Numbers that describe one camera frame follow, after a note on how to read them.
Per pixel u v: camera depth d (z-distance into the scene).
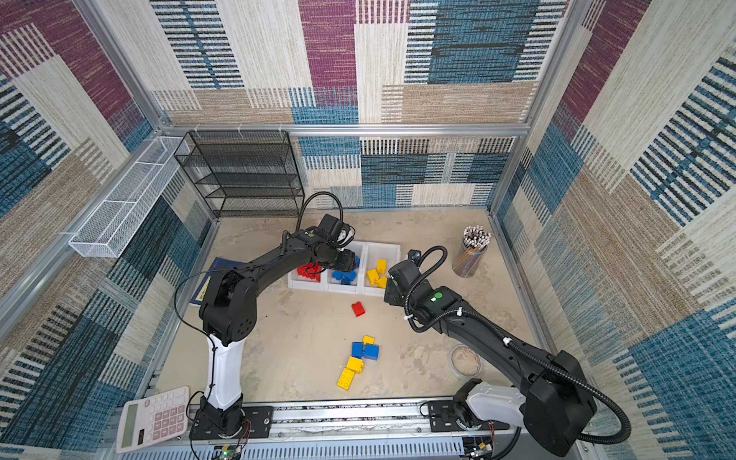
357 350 0.84
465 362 0.83
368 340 0.85
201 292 0.96
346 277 0.99
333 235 0.78
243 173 1.09
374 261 1.06
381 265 1.02
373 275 0.98
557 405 0.40
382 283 0.96
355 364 0.81
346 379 0.79
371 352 0.85
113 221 0.73
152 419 0.73
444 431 0.73
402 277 0.62
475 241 0.87
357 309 0.92
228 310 0.54
